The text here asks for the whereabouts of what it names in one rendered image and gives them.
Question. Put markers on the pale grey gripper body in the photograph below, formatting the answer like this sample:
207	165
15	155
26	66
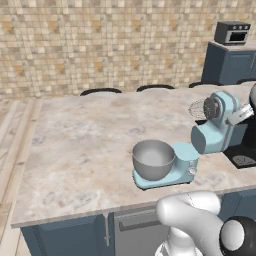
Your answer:
241	114

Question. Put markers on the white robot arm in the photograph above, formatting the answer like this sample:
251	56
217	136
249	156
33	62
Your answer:
193	216

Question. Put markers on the light blue stand mixer head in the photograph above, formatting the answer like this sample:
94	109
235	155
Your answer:
215	135

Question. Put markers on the light blue stand mixer base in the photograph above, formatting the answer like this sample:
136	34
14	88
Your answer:
183	163

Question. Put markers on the black coffee machine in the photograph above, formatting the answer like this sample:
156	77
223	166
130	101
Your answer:
245	156

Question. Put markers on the dark blue cupboard run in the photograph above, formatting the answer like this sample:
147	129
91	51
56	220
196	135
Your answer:
230	65

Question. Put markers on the dark grey toaster oven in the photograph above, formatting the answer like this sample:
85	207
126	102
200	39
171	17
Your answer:
231	32

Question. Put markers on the dark round stool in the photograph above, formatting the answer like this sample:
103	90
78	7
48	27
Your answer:
155	87
100	90

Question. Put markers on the dark blue cupboard door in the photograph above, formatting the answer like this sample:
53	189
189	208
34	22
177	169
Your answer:
241	205
66	238

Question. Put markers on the silver mixing bowl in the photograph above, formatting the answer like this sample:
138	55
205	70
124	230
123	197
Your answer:
153	161

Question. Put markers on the grey dishwasher front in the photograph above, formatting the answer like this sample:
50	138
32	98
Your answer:
140	241

